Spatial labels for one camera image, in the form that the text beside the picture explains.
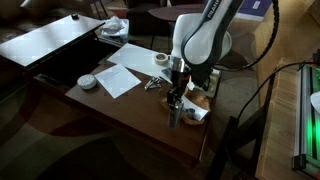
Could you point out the silver metal can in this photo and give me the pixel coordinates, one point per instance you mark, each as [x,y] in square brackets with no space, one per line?
[175,115]

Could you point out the patterned red beige rug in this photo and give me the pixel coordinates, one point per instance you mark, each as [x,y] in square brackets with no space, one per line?
[50,140]

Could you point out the crumpled plastic bag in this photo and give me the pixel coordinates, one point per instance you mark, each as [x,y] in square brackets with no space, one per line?
[113,24]

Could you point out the aluminium rail frame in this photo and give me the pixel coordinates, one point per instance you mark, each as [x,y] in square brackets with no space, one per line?
[305,116]

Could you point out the white printed paper sheet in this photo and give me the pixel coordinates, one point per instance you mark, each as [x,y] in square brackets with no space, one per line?
[117,80]

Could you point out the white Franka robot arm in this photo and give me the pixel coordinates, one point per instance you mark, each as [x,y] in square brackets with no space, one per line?
[203,40]

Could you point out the metal keys bunch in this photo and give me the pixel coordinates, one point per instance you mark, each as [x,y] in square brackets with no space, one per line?
[190,114]

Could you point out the brown wooden bowl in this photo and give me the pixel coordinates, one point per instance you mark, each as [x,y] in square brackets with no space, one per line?
[200,100]

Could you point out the brown leather sofa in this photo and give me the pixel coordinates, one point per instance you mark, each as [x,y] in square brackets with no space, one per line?
[30,10]

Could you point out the white round lidded container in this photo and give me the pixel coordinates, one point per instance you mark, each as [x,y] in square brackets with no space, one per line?
[86,81]

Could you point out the blue flat box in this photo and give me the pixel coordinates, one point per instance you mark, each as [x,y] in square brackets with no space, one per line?
[255,8]

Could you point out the dark glossy lift table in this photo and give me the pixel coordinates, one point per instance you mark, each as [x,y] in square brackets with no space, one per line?
[46,40]

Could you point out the small black object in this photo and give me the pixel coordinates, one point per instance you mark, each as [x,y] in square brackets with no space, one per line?
[75,15]

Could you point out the white masking tape roll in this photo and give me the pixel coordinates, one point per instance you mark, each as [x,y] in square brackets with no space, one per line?
[157,60]

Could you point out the brown wooden coffee table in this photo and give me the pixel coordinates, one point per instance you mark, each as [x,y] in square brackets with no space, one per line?
[133,113]

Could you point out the light wooden robot bench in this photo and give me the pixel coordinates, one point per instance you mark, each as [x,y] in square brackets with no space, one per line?
[276,126]

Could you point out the clear plastic storage bin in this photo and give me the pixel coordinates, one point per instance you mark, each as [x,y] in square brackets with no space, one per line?
[116,31]

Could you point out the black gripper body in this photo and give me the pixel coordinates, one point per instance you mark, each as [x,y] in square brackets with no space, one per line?
[179,80]

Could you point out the white board panel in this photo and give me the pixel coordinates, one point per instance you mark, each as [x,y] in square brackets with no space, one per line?
[136,58]

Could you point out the dark wooden side table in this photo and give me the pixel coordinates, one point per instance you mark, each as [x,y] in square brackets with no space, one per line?
[166,11]

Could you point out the crumpled white paper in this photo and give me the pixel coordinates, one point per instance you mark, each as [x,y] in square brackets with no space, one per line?
[196,108]

